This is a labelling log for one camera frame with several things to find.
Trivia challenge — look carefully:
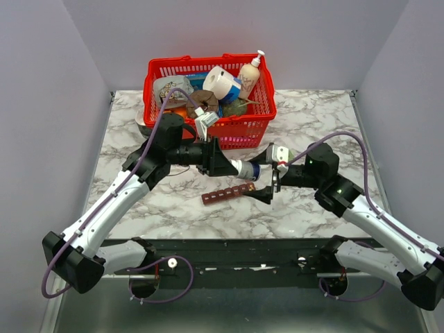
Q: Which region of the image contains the red plastic shopping basket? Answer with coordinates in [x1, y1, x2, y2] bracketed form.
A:
[143, 53, 277, 150]

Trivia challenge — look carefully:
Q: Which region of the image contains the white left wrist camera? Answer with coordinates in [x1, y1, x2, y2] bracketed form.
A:
[194, 107, 219, 142]

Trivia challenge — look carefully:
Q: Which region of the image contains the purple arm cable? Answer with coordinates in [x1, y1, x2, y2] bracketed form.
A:
[42, 88, 205, 299]
[282, 131, 444, 261]

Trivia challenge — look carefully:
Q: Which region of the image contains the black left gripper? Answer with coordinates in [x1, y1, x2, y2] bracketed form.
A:
[168, 134, 239, 178]

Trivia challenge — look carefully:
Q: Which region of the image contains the dark cup behind basket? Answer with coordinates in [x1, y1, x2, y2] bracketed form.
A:
[135, 110, 152, 139]

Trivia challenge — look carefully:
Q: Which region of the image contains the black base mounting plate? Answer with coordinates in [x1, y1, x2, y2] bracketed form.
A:
[114, 237, 407, 289]

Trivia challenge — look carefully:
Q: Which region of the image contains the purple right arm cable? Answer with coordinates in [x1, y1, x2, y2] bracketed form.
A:
[282, 131, 444, 261]

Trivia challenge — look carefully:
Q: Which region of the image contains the grey cartoon snack bag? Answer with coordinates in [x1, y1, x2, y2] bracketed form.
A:
[153, 75, 194, 109]

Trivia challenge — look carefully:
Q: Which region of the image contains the orange fruit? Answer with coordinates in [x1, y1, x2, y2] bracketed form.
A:
[164, 107, 187, 118]

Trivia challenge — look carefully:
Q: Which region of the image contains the brown pleated paper package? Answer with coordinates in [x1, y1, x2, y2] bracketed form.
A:
[186, 90, 219, 119]

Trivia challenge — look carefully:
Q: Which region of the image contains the white pill bottle blue label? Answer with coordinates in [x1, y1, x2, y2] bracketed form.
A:
[230, 160, 261, 181]

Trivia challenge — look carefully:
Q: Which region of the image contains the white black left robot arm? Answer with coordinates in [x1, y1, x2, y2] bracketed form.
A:
[42, 112, 239, 294]

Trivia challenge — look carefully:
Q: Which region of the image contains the green netted melon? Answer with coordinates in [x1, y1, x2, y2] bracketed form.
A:
[222, 99, 248, 117]

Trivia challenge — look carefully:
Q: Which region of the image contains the cream lotion pump bottle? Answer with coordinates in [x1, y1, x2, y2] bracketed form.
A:
[237, 50, 265, 100]

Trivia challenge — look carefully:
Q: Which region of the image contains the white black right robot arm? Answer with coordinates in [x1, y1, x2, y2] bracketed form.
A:
[249, 143, 443, 311]

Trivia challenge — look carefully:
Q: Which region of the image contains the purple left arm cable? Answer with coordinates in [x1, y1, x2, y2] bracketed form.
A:
[42, 88, 205, 299]

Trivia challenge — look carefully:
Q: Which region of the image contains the white toilet paper roll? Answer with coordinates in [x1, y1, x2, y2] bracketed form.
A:
[203, 66, 241, 104]

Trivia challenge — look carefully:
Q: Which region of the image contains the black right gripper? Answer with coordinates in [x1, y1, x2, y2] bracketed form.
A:
[242, 147, 323, 205]

